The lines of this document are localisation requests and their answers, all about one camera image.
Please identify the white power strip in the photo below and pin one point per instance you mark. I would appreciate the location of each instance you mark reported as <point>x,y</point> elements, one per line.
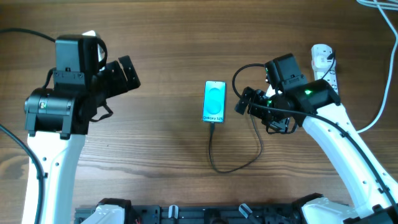
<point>330,74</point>

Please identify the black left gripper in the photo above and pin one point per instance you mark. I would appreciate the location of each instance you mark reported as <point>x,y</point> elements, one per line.
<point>115,70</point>

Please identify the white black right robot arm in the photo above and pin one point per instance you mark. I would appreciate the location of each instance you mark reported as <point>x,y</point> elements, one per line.
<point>317,108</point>

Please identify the blue screen smartphone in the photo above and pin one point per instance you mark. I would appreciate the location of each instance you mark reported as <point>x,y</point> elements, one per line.
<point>214,102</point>

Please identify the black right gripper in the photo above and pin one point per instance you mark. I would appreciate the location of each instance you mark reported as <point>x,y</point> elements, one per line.
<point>280,125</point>

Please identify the white charger adapter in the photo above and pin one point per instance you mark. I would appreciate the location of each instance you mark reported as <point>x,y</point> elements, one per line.
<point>321,63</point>

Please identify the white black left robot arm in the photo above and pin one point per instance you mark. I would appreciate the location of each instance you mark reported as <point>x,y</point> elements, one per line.
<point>57,121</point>

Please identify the black mounting rail base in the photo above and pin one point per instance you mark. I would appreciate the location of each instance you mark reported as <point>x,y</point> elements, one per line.
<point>267,214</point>

